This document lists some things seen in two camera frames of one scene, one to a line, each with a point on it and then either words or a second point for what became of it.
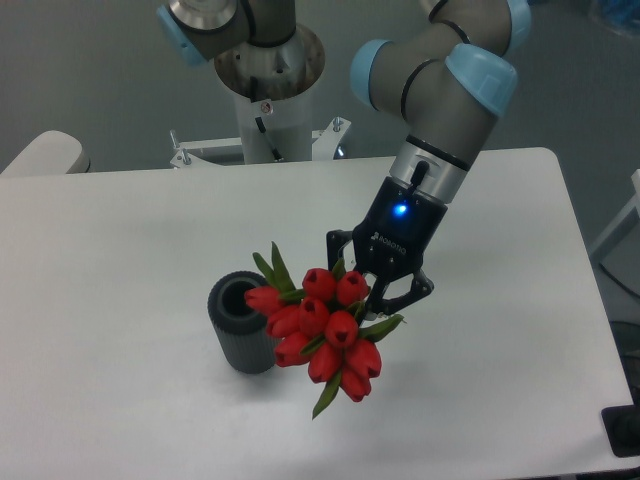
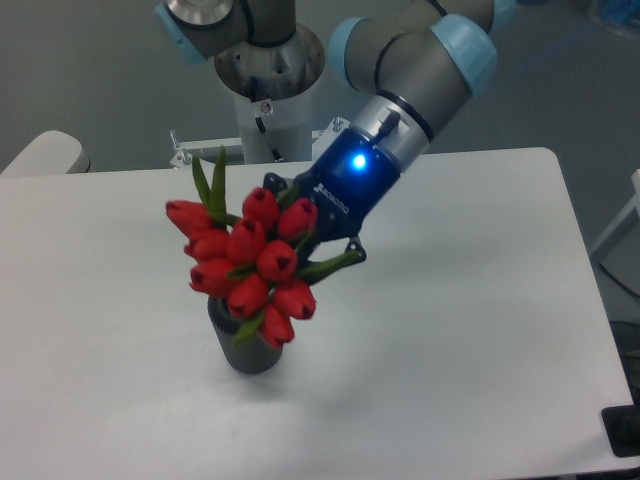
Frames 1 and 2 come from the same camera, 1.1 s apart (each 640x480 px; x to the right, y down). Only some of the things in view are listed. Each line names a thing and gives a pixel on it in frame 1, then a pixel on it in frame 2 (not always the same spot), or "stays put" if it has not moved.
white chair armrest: x=52 y=152 stays put
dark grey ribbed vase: x=244 y=334 stays put
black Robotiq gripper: x=392 y=241 -> x=348 y=183
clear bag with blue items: x=622 y=16 stays put
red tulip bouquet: x=318 y=326 -> x=251 y=261
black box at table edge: x=622 y=427 stays put
